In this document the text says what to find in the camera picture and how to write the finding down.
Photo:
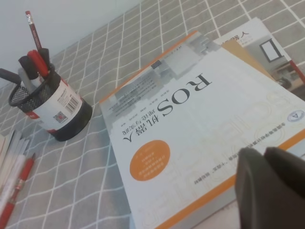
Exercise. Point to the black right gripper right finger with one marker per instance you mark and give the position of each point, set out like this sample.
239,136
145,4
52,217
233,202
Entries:
289,168

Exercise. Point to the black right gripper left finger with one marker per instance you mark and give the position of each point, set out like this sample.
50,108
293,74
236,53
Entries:
264,200

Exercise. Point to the red pen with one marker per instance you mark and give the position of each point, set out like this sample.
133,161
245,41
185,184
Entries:
7,207

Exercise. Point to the black mesh pen holder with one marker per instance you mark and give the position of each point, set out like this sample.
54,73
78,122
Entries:
55,106

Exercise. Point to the white marker pen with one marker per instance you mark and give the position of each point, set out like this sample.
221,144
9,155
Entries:
12,179

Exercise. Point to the red marker in holder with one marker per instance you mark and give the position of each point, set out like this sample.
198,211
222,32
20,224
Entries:
39,63

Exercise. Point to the black marker in holder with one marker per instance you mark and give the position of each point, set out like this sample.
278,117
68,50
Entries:
10,76

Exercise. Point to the white orange ROS book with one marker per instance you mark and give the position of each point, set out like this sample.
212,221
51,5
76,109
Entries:
176,128

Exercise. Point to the robot book under ROS book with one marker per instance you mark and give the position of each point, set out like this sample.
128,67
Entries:
262,45

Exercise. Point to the grey checkered tablecloth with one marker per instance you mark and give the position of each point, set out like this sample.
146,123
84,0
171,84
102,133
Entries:
76,184

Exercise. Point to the white expo catalogue book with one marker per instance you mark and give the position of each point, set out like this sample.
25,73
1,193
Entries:
11,147

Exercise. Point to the red pencil with eraser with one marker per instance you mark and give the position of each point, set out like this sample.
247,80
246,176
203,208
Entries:
33,30

